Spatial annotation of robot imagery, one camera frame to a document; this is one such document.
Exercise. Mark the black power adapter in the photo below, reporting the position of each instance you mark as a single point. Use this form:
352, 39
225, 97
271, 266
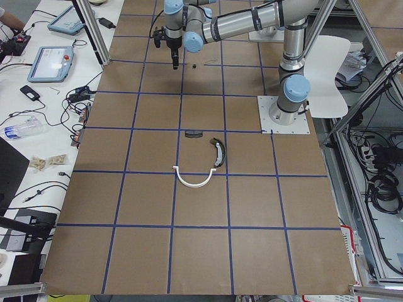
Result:
106, 23

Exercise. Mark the black smartphone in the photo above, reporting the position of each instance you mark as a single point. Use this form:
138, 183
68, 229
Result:
30, 93

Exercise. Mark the black monitor corner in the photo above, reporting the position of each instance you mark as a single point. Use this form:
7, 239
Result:
13, 169

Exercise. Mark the blue teach pendant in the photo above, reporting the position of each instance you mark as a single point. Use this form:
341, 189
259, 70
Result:
51, 64
67, 22

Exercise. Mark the dark grey brake pad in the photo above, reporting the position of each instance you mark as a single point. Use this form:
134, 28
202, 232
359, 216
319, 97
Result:
193, 133

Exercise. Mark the blue teach pendant near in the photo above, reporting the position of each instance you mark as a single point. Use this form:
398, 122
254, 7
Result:
51, 64

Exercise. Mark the aluminium frame post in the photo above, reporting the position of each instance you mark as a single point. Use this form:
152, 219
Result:
91, 27

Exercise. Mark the white plastic chair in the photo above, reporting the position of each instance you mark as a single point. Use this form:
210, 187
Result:
321, 66

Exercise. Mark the crumpled plastic water bottle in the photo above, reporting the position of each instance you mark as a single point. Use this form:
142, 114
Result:
30, 127

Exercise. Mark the blue teach pendant far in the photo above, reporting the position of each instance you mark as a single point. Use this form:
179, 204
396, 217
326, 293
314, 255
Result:
67, 22

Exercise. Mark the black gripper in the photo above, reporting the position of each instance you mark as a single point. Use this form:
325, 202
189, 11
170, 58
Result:
173, 43

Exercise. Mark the white curved plastic bracket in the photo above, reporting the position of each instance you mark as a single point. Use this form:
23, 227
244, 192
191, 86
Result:
194, 181

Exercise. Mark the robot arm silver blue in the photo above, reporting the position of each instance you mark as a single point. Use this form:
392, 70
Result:
190, 24

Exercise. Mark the olive curved brake shoe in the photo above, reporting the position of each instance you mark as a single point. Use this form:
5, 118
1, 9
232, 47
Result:
221, 152

